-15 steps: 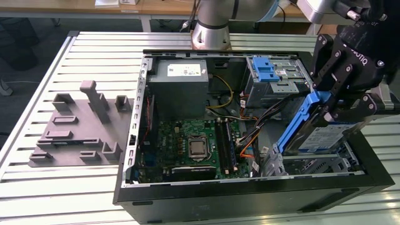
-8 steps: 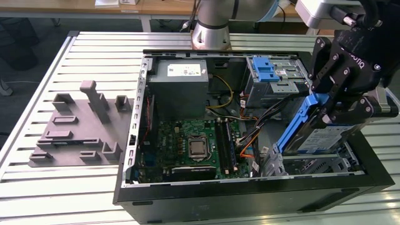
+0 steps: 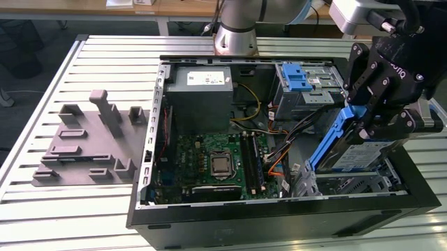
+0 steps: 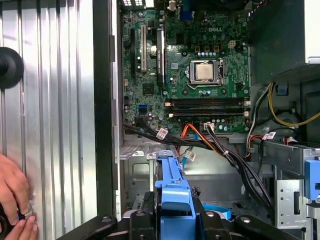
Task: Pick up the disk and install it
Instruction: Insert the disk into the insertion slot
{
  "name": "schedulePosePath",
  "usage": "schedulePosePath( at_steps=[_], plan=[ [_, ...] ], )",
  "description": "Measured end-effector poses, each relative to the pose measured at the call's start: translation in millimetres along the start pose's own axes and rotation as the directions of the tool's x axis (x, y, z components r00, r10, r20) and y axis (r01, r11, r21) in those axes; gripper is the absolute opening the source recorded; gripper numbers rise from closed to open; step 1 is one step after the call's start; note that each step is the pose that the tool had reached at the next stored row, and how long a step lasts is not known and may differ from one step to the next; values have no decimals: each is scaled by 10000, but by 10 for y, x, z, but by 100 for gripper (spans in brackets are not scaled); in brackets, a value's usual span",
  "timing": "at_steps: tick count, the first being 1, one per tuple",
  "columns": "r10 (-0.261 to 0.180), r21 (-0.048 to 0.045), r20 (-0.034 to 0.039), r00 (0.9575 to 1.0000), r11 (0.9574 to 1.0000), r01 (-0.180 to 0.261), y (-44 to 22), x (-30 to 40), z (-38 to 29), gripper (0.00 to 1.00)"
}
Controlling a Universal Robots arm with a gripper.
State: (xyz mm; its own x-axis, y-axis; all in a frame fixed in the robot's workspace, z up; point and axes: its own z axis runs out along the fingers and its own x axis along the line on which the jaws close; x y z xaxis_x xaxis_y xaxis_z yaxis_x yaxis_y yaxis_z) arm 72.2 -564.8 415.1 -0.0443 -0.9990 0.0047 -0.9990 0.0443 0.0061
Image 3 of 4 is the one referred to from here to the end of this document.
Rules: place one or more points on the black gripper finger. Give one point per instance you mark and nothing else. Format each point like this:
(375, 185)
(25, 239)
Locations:
(363, 78)
(391, 128)

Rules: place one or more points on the hard disk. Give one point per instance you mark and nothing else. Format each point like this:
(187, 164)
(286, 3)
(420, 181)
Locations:
(359, 157)

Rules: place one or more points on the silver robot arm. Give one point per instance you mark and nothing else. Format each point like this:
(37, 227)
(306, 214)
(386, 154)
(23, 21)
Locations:
(238, 34)

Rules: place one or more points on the metal disk bay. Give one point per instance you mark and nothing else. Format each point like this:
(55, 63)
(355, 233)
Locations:
(310, 180)

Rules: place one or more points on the metal optical drive cage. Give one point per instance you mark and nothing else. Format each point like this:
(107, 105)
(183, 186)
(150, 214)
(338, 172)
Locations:
(314, 98)

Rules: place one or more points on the blue plastic drive latch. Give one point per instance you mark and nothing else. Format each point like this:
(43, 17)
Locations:
(295, 78)

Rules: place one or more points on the installed RAM stick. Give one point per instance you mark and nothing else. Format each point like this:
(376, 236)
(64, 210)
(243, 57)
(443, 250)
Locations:
(260, 167)

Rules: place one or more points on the black RAM slot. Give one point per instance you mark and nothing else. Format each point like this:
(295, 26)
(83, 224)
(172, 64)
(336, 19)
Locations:
(247, 162)

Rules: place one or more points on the grey power supply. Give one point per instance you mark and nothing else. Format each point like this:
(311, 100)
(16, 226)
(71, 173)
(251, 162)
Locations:
(199, 109)

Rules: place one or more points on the black PC case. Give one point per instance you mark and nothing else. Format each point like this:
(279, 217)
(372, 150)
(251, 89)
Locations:
(279, 225)

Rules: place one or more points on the black CPU socket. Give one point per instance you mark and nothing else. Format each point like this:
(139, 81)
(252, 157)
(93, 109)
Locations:
(222, 153)

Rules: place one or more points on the silver CPU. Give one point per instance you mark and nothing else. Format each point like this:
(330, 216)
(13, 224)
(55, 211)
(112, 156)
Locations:
(220, 164)

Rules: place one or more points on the black graphics card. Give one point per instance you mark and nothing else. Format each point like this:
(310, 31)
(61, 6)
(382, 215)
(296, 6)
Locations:
(216, 192)

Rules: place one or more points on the green motherboard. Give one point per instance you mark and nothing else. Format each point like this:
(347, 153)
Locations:
(188, 146)

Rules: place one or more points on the black case fan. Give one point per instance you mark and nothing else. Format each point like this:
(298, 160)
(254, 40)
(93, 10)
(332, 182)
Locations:
(170, 125)

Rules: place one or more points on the white box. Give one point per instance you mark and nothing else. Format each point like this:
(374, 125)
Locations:
(119, 4)
(144, 2)

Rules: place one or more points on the grey parts rack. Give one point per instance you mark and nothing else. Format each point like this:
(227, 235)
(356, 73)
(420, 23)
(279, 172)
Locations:
(91, 146)

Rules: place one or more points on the wooden desk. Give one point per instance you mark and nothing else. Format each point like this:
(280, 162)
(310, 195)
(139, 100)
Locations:
(87, 10)

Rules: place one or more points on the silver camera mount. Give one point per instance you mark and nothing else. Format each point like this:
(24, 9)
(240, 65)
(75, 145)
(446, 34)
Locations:
(348, 15)
(427, 117)

